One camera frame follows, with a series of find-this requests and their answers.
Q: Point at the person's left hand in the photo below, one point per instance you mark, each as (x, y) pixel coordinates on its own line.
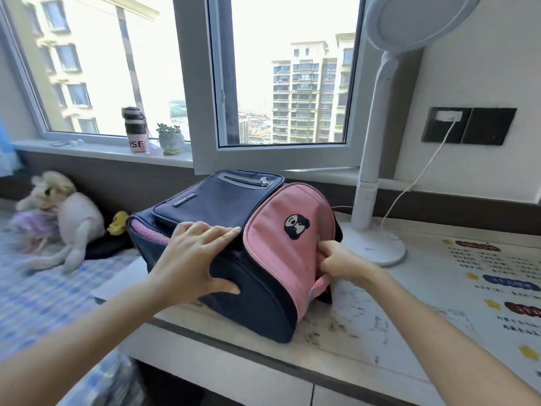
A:
(186, 266)

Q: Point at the person's right hand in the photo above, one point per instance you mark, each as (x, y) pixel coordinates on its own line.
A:
(346, 262)

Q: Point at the pink and navy backpack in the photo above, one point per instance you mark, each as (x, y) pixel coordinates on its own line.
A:
(274, 249)

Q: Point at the white desk lamp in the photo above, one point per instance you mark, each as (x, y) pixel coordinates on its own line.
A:
(372, 186)

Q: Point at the black cushion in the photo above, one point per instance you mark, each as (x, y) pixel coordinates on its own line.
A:
(107, 248)

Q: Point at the yellow plush toy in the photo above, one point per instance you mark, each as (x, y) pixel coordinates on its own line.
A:
(117, 224)

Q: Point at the printed desk mat with map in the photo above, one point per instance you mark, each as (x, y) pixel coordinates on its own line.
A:
(422, 291)

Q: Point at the white plush toy cream head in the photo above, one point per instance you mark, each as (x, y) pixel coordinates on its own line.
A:
(80, 224)

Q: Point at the potted succulent plant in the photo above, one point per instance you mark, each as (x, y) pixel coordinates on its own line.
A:
(171, 141)

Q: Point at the white framed window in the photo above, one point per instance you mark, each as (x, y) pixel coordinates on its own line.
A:
(274, 158)

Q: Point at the striped water bottle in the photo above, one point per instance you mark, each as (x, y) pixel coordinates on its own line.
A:
(135, 131)

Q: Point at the purple dress doll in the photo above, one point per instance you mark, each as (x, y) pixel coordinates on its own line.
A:
(34, 228)

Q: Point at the white charger plug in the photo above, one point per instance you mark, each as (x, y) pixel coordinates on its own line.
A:
(449, 116)

